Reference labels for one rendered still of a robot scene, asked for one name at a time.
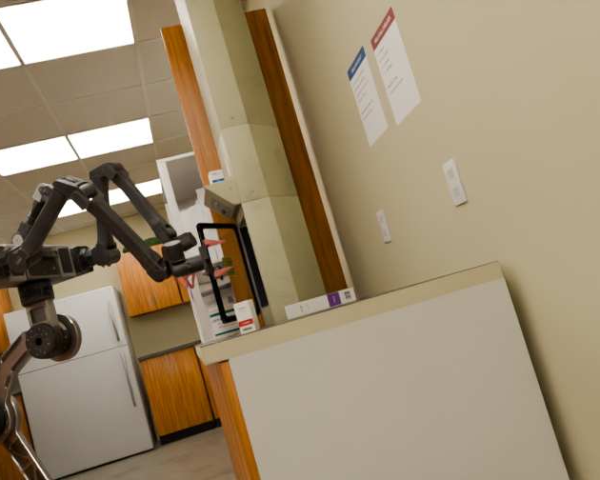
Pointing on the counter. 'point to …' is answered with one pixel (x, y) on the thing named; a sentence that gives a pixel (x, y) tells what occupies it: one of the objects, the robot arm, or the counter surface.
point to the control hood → (226, 190)
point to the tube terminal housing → (271, 216)
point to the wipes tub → (222, 325)
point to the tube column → (225, 64)
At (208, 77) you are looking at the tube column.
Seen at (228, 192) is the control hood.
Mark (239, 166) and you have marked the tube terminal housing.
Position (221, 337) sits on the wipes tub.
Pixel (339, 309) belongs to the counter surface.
